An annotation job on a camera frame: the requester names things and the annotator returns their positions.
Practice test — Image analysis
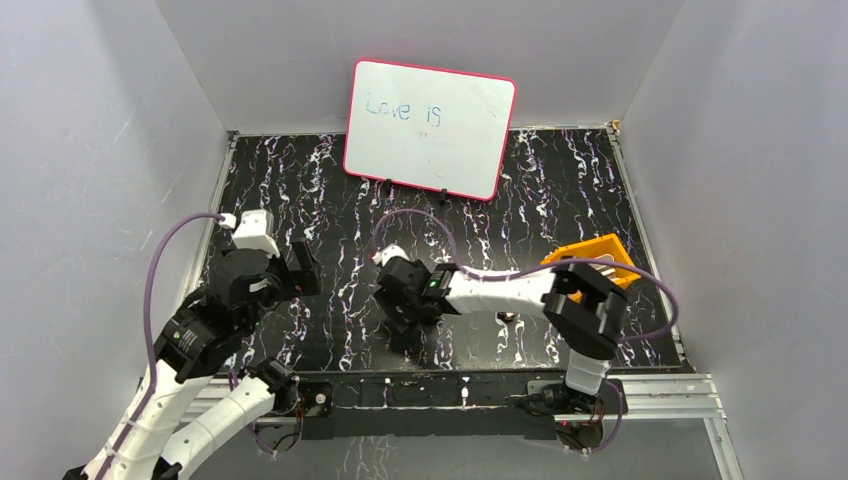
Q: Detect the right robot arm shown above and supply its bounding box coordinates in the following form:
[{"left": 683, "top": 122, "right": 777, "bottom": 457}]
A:
[{"left": 374, "top": 255, "right": 628, "bottom": 414}]

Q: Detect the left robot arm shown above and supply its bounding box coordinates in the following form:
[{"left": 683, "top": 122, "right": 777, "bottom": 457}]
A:
[{"left": 64, "top": 240, "right": 321, "bottom": 479}]

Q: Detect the pink framed whiteboard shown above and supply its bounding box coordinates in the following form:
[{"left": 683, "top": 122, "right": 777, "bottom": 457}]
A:
[{"left": 343, "top": 59, "right": 517, "bottom": 201}]

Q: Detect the white part in bin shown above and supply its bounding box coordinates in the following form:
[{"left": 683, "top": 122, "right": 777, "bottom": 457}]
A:
[{"left": 592, "top": 264, "right": 629, "bottom": 282}]

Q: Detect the orange parts bin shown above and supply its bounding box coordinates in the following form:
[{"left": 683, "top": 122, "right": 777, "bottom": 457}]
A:
[{"left": 540, "top": 234, "right": 641, "bottom": 303}]

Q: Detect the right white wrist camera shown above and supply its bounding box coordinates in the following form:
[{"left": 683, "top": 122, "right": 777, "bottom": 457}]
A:
[{"left": 371, "top": 244, "right": 410, "bottom": 268}]

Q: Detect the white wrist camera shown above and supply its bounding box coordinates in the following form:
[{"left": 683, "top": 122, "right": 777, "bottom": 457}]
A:
[
  {"left": 232, "top": 209, "right": 280, "bottom": 258},
  {"left": 371, "top": 244, "right": 410, "bottom": 268}
]

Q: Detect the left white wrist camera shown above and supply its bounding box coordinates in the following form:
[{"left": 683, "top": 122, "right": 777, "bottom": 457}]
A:
[{"left": 232, "top": 209, "right": 280, "bottom": 258}]

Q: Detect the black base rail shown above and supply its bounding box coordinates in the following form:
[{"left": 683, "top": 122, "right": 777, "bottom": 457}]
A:
[{"left": 299, "top": 369, "right": 564, "bottom": 440}]

